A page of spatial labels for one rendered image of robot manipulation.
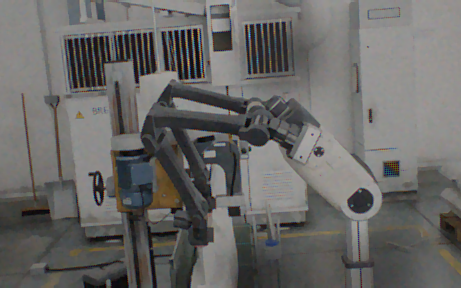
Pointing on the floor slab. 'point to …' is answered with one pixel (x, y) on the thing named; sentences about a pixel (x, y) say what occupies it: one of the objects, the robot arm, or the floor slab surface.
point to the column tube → (117, 135)
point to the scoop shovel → (60, 193)
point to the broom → (32, 182)
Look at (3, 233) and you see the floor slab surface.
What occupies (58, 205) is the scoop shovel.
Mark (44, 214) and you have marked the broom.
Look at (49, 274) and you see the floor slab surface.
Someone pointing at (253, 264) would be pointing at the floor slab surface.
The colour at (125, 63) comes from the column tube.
